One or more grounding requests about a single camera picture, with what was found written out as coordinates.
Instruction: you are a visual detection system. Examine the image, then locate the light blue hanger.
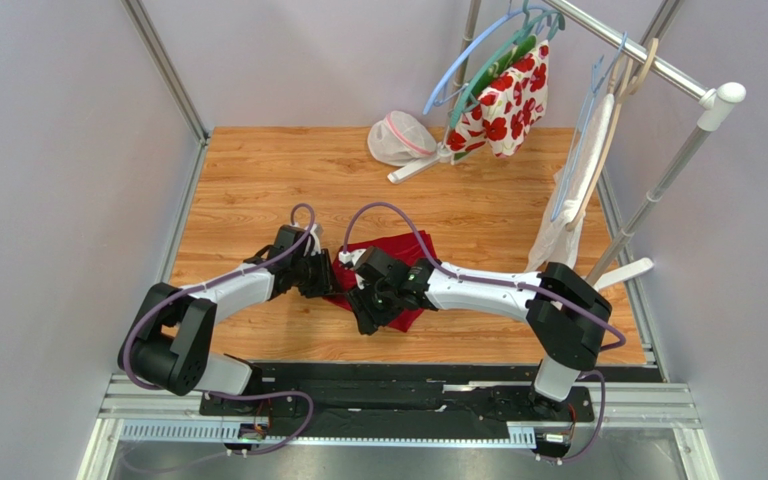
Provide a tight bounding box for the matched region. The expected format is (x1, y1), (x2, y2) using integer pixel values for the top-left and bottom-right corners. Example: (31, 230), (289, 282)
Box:
(421, 1), (556, 115)
(550, 32), (628, 221)

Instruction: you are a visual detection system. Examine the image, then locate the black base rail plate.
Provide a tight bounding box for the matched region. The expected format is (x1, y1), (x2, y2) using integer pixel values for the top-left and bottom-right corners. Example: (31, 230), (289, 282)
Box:
(137, 360), (598, 442)

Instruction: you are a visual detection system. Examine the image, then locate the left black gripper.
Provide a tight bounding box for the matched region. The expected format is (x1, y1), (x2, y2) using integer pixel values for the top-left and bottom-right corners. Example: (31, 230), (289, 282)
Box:
(291, 248), (344, 299)

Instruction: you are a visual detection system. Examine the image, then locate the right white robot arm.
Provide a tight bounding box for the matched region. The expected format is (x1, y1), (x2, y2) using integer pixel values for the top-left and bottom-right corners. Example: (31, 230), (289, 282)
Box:
(338, 247), (612, 402)

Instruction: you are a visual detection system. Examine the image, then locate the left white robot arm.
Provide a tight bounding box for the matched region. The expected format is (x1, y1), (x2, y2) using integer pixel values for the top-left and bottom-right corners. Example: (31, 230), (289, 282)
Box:
(118, 224), (339, 396)

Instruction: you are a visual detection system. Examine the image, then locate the wooden hanger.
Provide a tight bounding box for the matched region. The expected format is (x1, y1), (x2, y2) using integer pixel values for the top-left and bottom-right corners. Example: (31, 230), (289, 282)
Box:
(566, 37), (659, 231)

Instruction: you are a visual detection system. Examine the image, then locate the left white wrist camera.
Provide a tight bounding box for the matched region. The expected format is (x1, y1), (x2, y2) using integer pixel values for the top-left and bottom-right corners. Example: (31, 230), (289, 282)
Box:
(290, 222), (323, 256)

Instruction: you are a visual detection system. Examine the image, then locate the light blue hanger left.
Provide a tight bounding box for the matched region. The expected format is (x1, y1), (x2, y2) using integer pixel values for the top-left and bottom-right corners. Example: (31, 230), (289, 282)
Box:
(421, 1), (556, 115)

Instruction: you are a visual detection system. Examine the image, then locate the light blue hanger right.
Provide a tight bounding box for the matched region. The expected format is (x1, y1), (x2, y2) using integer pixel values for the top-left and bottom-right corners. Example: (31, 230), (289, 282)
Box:
(550, 32), (628, 221)

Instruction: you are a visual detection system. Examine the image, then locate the dark red cloth napkin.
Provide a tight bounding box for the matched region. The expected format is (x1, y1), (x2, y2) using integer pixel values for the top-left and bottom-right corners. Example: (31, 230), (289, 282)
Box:
(331, 233), (425, 332)

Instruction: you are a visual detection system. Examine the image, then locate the white metal clothes rack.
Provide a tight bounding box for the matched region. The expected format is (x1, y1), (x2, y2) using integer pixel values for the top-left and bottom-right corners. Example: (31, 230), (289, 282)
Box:
(387, 0), (747, 294)

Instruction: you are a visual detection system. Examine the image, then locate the red floral cloth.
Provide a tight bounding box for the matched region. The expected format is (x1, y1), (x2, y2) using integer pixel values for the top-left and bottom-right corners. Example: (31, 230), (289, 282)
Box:
(446, 40), (550, 163)

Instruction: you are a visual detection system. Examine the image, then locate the teal hanger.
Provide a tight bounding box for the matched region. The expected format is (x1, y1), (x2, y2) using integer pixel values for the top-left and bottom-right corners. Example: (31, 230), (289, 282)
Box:
(444, 1), (566, 130)

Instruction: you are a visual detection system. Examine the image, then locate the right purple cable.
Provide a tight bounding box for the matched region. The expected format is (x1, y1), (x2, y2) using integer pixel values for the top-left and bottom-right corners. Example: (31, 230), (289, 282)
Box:
(342, 201), (628, 465)

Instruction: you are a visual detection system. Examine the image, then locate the white towel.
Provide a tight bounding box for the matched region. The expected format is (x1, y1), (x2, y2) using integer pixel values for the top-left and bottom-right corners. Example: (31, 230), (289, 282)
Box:
(526, 94), (616, 271)

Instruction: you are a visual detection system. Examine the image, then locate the white mesh laundry bag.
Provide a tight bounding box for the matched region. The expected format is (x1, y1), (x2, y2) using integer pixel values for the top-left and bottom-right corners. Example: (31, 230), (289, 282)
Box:
(367, 110), (438, 167)

